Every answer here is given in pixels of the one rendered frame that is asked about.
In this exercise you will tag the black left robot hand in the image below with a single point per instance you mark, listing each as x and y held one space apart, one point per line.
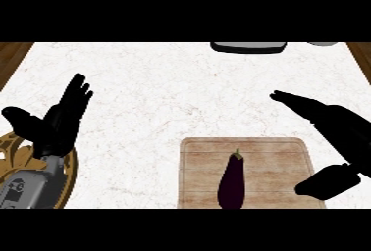
60 124

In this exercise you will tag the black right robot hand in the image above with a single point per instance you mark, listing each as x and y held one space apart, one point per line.
338 125

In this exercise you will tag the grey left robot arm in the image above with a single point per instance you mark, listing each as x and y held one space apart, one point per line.
30 184

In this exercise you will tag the wooden cutting board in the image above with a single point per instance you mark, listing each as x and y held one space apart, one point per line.
271 170

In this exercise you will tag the dark purple eggplant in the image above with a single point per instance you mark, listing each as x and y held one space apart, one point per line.
233 183

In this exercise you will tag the round golden brown placemat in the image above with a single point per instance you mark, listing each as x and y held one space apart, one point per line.
67 176

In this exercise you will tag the pale grey rounded object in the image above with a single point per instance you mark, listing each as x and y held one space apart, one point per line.
323 43

